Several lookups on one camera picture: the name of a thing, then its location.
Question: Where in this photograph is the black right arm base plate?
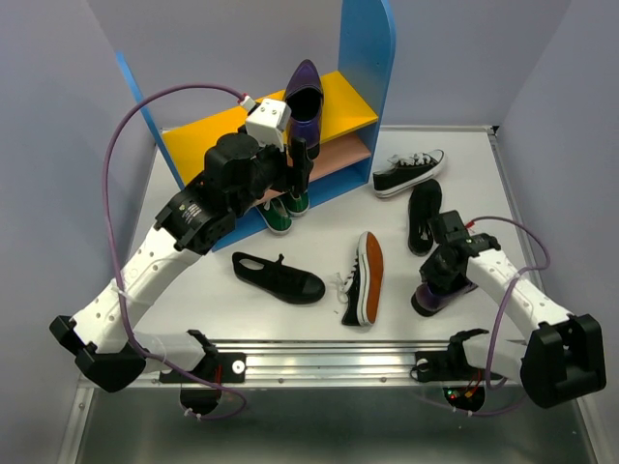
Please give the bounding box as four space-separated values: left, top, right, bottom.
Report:
410 350 486 383

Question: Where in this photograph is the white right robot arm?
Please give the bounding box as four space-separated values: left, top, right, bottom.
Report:
411 211 606 408

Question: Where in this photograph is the pink middle shelf board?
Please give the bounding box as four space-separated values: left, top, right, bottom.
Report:
255 133 373 204

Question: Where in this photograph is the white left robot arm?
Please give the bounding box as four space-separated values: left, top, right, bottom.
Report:
49 132 313 392

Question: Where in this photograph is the all-black lace sneaker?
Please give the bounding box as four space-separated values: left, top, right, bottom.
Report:
232 251 326 305

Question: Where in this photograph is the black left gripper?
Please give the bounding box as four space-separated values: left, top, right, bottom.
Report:
231 133 314 218

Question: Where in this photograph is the black sneaker orange sole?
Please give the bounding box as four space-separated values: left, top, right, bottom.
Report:
338 231 384 327

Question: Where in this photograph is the all-black slip-on shoe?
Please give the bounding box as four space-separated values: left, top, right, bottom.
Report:
407 179 442 256

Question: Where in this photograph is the black white-laced sneaker upright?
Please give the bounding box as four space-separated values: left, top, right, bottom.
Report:
372 149 446 198

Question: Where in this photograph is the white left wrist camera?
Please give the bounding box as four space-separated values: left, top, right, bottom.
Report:
245 98 291 151

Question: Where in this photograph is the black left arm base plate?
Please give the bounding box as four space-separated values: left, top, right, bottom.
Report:
191 352 247 384

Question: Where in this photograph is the purple loafer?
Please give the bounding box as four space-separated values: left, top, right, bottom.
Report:
411 283 477 317
284 59 324 160

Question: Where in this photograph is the aluminium mounting rail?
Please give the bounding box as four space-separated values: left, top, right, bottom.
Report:
79 340 589 388

